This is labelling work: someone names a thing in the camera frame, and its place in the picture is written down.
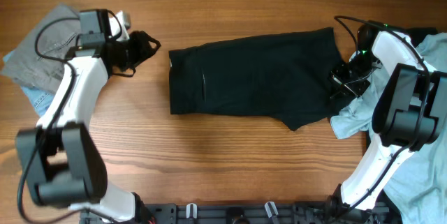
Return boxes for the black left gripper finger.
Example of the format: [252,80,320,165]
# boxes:
[134,31,161,55]
[120,47,158,72]

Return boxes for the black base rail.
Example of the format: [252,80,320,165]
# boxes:
[79,202,401,224]

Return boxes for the light blue t-shirt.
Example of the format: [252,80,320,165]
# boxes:
[330,31,446,218]

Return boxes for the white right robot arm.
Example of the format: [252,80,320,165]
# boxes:
[168,21,446,221]

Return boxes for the folded blue jeans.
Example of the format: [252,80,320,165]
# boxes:
[1,49,54,117]

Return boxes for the black shorts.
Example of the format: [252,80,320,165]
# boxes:
[169,27,353,130]

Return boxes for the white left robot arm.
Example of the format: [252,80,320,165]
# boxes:
[15,9,161,223]

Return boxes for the folded grey trousers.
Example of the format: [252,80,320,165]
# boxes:
[1,3,83,94]

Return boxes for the black garment under t-shirt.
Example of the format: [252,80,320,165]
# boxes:
[406,27,438,47]

